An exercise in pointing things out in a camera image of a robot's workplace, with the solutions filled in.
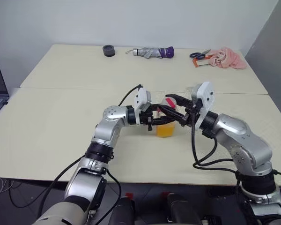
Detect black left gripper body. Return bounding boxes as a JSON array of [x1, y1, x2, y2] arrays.
[[140, 105, 161, 132]]

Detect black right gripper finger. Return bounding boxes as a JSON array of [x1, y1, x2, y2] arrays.
[[165, 93, 193, 109], [158, 105, 188, 128]]

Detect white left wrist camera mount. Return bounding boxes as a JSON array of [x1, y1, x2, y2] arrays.
[[133, 88, 153, 125]]

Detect blue handled scissors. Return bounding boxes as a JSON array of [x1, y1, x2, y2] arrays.
[[189, 48, 212, 59]]

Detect pink crumpled cloth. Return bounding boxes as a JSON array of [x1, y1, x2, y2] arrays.
[[208, 46, 247, 70]]

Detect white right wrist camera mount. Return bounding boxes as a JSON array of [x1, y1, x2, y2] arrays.
[[191, 81, 216, 131]]

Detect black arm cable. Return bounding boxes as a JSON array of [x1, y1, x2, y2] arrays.
[[190, 112, 239, 175], [37, 83, 143, 220]]

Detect dark grey round ring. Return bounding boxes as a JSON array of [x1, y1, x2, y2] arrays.
[[102, 45, 116, 57]]

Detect orange framed tool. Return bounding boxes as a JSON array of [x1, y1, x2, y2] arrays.
[[192, 54, 211, 68]]

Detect clear bottle with orange drink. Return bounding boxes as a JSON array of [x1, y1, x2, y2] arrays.
[[155, 97, 178, 139]]

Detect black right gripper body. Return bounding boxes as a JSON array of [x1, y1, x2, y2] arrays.
[[184, 101, 202, 128]]

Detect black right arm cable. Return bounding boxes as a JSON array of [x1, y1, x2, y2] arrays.
[[190, 112, 239, 175]]

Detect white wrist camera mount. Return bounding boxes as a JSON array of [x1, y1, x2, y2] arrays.
[[133, 88, 153, 125], [191, 81, 216, 131]]

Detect folded grey purple umbrella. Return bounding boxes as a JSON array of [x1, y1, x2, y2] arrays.
[[126, 46, 175, 59]]

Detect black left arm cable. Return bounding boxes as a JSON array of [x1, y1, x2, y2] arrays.
[[37, 83, 143, 220]]

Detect dark rounded shape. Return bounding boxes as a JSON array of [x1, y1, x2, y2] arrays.
[[109, 196, 135, 225], [166, 192, 201, 225]]

